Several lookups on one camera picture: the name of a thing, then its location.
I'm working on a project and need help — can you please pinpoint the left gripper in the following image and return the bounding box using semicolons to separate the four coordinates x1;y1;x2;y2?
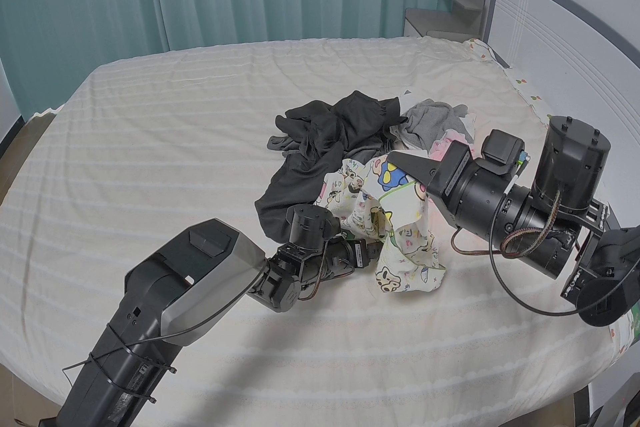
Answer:
319;236;384;284

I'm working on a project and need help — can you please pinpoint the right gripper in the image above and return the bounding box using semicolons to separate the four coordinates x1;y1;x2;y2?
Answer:
387;141;540;255

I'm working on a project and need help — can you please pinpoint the white printed pyjama top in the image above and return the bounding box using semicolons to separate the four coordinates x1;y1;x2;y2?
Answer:
314;154;449;297

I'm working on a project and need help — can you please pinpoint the bed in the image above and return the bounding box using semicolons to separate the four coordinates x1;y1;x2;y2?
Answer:
0;0;640;427

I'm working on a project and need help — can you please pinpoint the pink garment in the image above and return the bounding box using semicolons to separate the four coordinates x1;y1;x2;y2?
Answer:
429;129;476;161

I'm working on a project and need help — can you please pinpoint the grey garment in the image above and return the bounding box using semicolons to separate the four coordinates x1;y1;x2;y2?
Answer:
389;99;473;150

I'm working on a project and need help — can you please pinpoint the black garment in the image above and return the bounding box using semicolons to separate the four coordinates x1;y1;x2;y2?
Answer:
254;90;407;243

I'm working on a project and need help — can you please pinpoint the grey bedside table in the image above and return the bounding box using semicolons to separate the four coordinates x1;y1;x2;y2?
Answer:
403;0;487;40

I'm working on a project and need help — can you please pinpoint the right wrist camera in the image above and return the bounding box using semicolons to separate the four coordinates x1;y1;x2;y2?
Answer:
479;129;530;176

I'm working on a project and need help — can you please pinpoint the black cable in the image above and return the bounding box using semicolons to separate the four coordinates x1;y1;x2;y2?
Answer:
489;207;640;317

